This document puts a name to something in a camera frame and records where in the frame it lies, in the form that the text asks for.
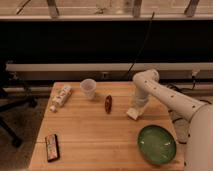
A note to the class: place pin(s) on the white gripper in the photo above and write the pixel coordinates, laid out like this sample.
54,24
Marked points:
140,100

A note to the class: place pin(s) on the white sponge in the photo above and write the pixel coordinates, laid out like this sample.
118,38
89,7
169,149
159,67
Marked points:
133,113

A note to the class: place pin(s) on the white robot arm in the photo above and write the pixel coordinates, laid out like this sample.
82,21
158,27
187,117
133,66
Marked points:
199,148

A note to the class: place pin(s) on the white ceramic cup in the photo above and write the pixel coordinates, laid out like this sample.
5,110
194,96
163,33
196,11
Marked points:
88,87

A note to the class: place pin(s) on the green plate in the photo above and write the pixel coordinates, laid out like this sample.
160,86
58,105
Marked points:
156,144

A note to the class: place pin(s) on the white tube package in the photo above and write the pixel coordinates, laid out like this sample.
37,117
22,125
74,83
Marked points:
60,99

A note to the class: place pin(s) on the dark candy bar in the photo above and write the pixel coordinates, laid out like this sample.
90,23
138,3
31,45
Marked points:
52,147

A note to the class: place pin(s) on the white baseboard heater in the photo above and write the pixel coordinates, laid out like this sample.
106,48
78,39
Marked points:
108,71

